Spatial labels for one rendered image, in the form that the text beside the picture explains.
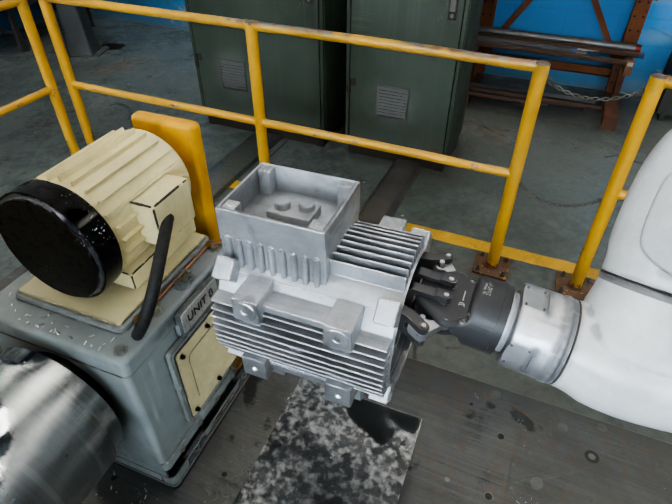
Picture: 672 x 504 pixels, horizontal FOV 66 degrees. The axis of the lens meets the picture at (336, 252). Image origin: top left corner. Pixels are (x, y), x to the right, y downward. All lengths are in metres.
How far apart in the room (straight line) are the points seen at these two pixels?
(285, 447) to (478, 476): 0.37
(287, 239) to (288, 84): 3.12
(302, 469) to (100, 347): 0.38
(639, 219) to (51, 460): 0.74
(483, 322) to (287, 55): 3.12
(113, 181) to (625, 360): 0.68
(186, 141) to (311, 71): 2.59
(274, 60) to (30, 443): 3.08
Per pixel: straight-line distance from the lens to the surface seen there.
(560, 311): 0.53
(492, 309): 0.52
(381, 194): 3.13
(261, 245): 0.53
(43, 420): 0.81
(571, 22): 5.00
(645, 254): 0.53
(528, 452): 1.13
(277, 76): 3.62
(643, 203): 0.54
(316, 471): 0.92
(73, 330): 0.86
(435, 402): 1.15
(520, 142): 2.34
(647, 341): 0.53
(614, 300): 0.54
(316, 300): 0.53
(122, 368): 0.80
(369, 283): 0.52
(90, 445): 0.84
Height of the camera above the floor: 1.73
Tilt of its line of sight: 39 degrees down
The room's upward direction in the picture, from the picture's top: straight up
